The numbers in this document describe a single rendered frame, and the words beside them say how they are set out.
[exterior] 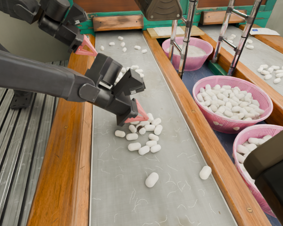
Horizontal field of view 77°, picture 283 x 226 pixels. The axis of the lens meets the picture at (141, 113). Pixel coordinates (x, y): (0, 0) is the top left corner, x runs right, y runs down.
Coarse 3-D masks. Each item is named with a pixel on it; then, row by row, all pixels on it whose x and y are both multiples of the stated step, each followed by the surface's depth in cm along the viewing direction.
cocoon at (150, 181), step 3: (150, 174) 43; (153, 174) 42; (156, 174) 43; (150, 177) 42; (153, 177) 42; (156, 177) 42; (147, 180) 42; (150, 180) 41; (153, 180) 42; (156, 180) 42; (147, 183) 41; (150, 183) 41; (153, 183) 41; (147, 186) 42; (150, 186) 41
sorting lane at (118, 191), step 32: (128, 64) 87; (160, 96) 68; (96, 128) 56; (128, 128) 56; (96, 160) 48; (128, 160) 48; (160, 160) 48; (192, 160) 48; (96, 192) 42; (128, 192) 42; (160, 192) 42; (192, 192) 42; (96, 224) 37; (128, 224) 37; (160, 224) 37; (192, 224) 37; (224, 224) 37
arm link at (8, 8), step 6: (0, 0) 53; (6, 0) 53; (12, 0) 52; (18, 0) 52; (24, 0) 53; (30, 0) 55; (36, 0) 58; (0, 6) 54; (6, 6) 54; (12, 6) 54; (24, 6) 53; (30, 6) 54; (36, 6) 57; (6, 12) 55; (12, 12) 55; (18, 18) 56
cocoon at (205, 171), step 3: (204, 168) 44; (207, 168) 44; (210, 168) 44; (201, 171) 44; (204, 171) 43; (207, 171) 43; (210, 171) 44; (201, 174) 43; (204, 174) 43; (207, 174) 43; (201, 177) 43; (204, 177) 43; (207, 177) 43
